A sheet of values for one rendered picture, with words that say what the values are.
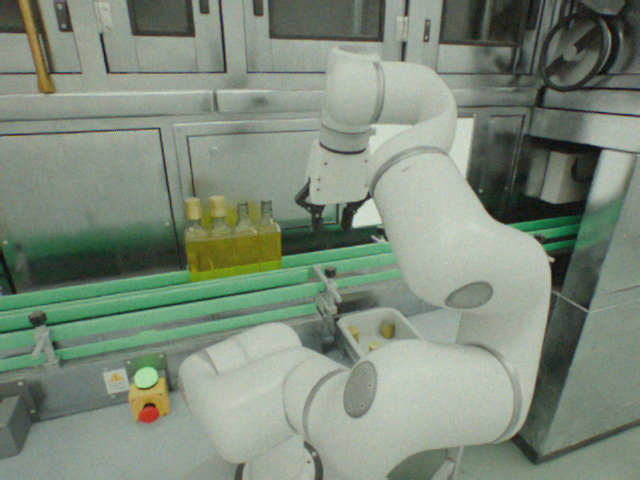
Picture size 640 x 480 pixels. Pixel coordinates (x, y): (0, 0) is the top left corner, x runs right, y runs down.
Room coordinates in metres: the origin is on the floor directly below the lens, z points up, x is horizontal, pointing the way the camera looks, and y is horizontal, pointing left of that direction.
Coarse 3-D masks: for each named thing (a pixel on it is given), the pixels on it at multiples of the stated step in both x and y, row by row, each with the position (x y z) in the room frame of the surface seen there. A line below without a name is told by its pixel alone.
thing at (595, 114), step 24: (576, 0) 1.33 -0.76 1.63; (624, 0) 1.19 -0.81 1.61; (552, 24) 1.37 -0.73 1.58; (624, 24) 1.17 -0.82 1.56; (552, 48) 1.35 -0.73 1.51; (624, 48) 1.16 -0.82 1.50; (600, 72) 1.20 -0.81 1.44; (624, 72) 1.14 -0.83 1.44; (552, 96) 1.32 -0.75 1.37; (576, 96) 1.24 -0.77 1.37; (600, 96) 1.17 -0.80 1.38; (624, 96) 1.10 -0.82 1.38; (552, 120) 1.30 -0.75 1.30; (576, 120) 1.22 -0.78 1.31; (600, 120) 1.15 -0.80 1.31; (624, 120) 1.09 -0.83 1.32; (600, 144) 1.13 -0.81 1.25; (624, 144) 1.07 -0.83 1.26
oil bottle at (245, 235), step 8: (240, 224) 0.89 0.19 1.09; (248, 224) 0.89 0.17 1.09; (240, 232) 0.87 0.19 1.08; (248, 232) 0.88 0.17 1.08; (256, 232) 0.89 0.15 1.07; (240, 240) 0.87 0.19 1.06; (248, 240) 0.88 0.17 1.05; (256, 240) 0.89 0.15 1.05; (240, 248) 0.87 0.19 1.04; (248, 248) 0.88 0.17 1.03; (256, 248) 0.89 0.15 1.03; (240, 256) 0.87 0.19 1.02; (248, 256) 0.88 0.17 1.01; (256, 256) 0.88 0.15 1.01; (240, 264) 0.87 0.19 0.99; (248, 264) 0.88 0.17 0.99; (256, 264) 0.88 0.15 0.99; (240, 272) 0.87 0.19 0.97; (248, 272) 0.88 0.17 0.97; (256, 272) 0.88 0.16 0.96
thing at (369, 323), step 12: (372, 312) 0.89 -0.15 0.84; (384, 312) 0.90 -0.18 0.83; (396, 312) 0.89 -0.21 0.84; (348, 324) 0.86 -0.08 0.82; (360, 324) 0.87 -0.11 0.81; (372, 324) 0.89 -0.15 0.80; (384, 324) 0.90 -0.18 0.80; (396, 324) 0.88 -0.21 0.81; (408, 324) 0.83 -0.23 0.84; (348, 336) 0.78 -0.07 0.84; (360, 336) 0.87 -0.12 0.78; (372, 336) 0.88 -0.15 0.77; (396, 336) 0.86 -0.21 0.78; (408, 336) 0.82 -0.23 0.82; (420, 336) 0.78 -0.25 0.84; (360, 348) 0.74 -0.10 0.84
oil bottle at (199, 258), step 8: (184, 232) 0.86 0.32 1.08; (192, 232) 0.85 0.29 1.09; (200, 232) 0.85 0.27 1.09; (184, 240) 0.84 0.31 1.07; (192, 240) 0.84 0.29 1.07; (200, 240) 0.85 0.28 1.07; (208, 240) 0.85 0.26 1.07; (192, 248) 0.84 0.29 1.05; (200, 248) 0.84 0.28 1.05; (208, 248) 0.85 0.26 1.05; (192, 256) 0.84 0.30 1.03; (200, 256) 0.84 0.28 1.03; (208, 256) 0.85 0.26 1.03; (192, 264) 0.84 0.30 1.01; (200, 264) 0.84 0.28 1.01; (208, 264) 0.85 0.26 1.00; (192, 272) 0.84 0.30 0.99; (200, 272) 0.84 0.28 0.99; (208, 272) 0.85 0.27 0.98; (192, 280) 0.84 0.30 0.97; (200, 280) 0.84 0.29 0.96
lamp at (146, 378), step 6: (138, 372) 0.64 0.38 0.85; (144, 372) 0.64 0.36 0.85; (150, 372) 0.64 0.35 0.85; (156, 372) 0.65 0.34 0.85; (138, 378) 0.63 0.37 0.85; (144, 378) 0.63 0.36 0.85; (150, 378) 0.63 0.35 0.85; (156, 378) 0.64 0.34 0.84; (138, 384) 0.62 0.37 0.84; (144, 384) 0.62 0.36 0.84; (150, 384) 0.63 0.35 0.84; (156, 384) 0.64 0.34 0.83
